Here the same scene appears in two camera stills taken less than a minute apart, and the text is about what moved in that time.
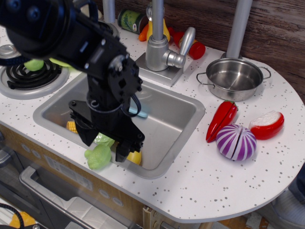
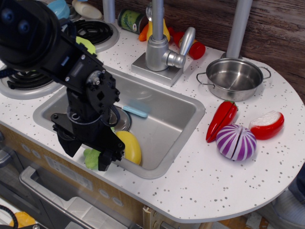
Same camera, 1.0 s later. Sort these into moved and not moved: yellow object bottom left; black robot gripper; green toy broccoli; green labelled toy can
Moved: black robot gripper
Not moved: green toy broccoli; yellow object bottom left; green labelled toy can
